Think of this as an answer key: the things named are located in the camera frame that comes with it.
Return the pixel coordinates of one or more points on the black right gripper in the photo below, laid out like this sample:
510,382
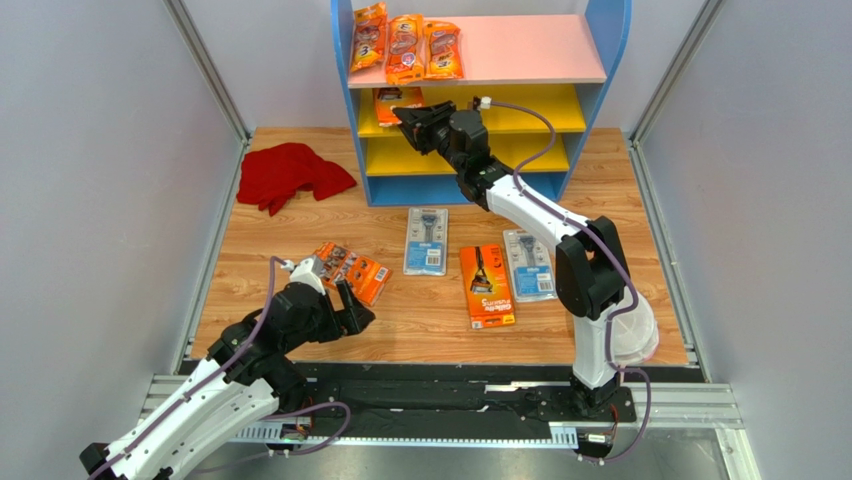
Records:
439,128

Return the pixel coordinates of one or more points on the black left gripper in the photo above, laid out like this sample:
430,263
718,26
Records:
352,319

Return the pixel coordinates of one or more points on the orange razor cartridge box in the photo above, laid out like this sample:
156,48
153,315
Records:
366,277

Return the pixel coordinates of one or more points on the orange Gillette Fusion5 box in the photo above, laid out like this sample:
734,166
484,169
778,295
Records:
487,287
387,99

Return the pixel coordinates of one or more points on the orange BIC razor bag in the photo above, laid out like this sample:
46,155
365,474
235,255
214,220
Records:
404,63
443,52
369,37

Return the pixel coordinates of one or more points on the clear blue razor blister pack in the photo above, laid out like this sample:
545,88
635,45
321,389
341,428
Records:
530,267
426,242

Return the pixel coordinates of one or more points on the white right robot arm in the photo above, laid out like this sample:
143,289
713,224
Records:
592,280

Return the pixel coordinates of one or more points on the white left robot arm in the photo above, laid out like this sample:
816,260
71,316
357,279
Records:
246,377

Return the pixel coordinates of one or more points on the blue shelf unit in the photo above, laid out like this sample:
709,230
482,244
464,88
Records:
549,75

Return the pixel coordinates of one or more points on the red cloth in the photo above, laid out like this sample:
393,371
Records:
271,177

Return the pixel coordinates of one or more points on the white round plastic lid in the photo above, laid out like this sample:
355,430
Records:
635,335

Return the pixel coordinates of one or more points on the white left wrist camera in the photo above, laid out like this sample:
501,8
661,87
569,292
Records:
308,271

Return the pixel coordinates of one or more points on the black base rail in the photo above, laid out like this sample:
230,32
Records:
452,402

